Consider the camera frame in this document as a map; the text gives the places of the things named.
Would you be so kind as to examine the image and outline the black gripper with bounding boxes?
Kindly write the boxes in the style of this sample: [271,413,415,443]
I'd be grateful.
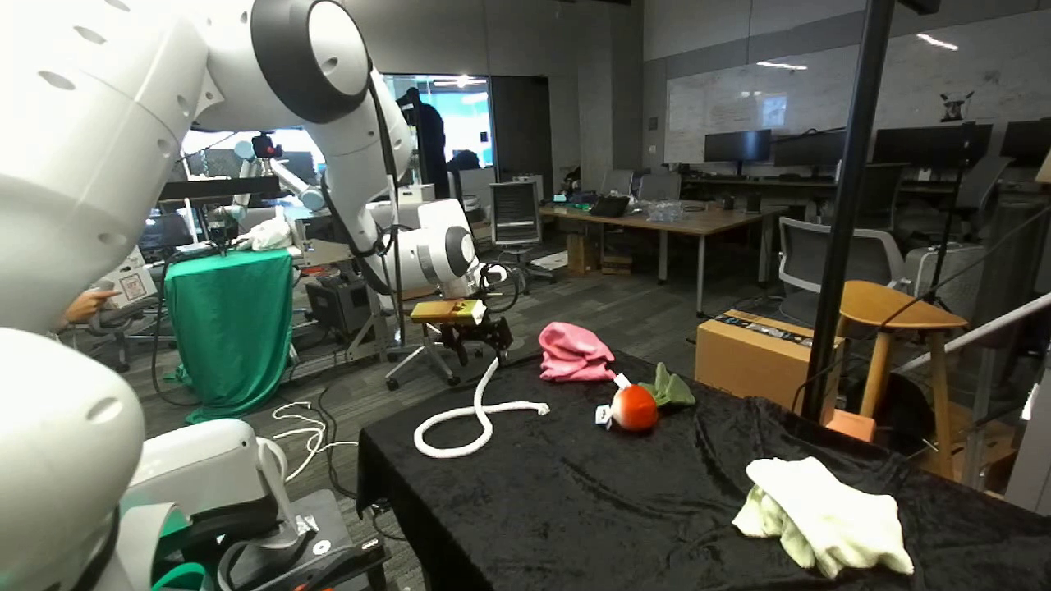
[437,314,531,372]

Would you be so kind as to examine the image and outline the white rope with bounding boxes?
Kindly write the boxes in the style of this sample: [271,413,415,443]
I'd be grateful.
[409,355,554,464]

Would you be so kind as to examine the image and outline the pink cloth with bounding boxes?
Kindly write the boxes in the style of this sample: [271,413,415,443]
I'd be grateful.
[531,317,621,388]

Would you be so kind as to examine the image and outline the pale yellow cloth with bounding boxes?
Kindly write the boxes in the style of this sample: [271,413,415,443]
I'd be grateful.
[728,453,919,580]

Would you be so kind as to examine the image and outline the black velvet tablecloth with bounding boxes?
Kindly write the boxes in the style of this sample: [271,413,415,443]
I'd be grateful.
[355,345,1051,591]

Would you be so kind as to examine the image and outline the grey boxy monitor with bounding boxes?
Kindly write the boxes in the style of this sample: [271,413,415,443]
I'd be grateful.
[485,178,545,248]

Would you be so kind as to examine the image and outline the long wooden desk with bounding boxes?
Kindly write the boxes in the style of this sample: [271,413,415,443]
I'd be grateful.
[538,198,767,317]

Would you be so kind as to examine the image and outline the person in black clothes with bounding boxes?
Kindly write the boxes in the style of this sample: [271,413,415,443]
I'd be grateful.
[395,85,452,202]

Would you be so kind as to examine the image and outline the large cardboard box black tape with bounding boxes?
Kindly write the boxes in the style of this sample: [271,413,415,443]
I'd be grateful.
[690,304,846,416]

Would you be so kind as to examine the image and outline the green draped cloth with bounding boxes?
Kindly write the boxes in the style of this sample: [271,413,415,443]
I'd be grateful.
[160,246,299,419]

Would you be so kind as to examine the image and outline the black computer monitor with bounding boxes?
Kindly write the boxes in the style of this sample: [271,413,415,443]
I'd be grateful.
[703,127,775,169]
[871,120,998,175]
[998,114,1051,169]
[767,125,851,175]

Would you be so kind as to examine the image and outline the white mesh office chair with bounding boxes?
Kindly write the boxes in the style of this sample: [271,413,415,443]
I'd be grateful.
[771,213,914,303]

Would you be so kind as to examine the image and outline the orange pole base block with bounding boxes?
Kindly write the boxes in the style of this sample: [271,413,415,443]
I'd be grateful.
[820,408,880,446]

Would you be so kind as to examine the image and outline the black vertical pole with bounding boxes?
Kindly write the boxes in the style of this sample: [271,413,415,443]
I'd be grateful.
[799,0,899,426]

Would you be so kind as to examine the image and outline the wooden stool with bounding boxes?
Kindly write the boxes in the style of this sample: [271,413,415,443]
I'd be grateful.
[834,277,977,476]

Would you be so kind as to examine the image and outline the silver slanted metal pole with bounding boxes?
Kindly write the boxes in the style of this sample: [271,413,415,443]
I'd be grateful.
[893,290,1051,378]

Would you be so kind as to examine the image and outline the tan wrist camera mount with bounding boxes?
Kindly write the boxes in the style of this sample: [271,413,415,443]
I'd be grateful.
[407,295,492,327]

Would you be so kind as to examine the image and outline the white floor cable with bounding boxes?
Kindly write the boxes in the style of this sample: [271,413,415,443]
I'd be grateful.
[252,395,359,486]

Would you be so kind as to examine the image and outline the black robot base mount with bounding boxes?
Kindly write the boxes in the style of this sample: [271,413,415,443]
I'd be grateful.
[212,486,389,591]

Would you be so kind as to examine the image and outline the black camera on tripod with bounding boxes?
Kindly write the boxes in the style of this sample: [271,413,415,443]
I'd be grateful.
[248,127,286,165]

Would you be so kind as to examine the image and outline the black drone wall figure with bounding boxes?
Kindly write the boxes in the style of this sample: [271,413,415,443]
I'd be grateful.
[937,88,979,125]

